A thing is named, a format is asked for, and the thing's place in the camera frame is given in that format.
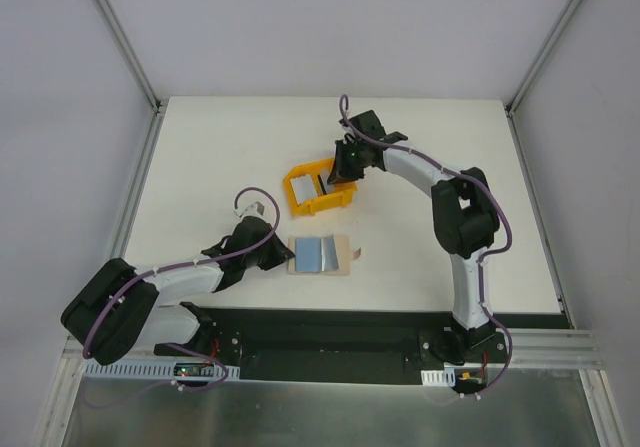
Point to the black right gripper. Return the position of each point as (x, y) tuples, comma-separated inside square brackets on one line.
[(343, 162)]

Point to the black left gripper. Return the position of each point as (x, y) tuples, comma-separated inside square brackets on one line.
[(270, 249)]

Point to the white credit card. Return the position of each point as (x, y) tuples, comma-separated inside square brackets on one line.
[(321, 185)]

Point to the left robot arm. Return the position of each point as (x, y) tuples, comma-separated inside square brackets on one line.
[(121, 308)]

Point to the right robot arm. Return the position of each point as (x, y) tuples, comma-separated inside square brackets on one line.
[(465, 219)]

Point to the yellow plastic bin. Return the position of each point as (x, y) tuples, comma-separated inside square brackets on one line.
[(338, 196)]

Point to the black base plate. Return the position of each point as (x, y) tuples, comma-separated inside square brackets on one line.
[(408, 333)]

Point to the white cable duct right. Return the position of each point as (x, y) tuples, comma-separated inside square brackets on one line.
[(439, 378)]

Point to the white cable duct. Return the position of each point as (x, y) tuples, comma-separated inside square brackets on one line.
[(162, 370), (439, 378)]

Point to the white cable duct left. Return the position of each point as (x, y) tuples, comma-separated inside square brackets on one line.
[(162, 370)]

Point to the left aluminium post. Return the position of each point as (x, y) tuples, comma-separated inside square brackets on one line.
[(127, 52)]

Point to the aluminium post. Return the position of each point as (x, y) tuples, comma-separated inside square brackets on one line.
[(127, 52), (543, 54)]

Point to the aluminium frame rail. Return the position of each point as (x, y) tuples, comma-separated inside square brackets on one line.
[(568, 349)]

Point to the right aluminium post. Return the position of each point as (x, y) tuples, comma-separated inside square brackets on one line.
[(543, 54)]

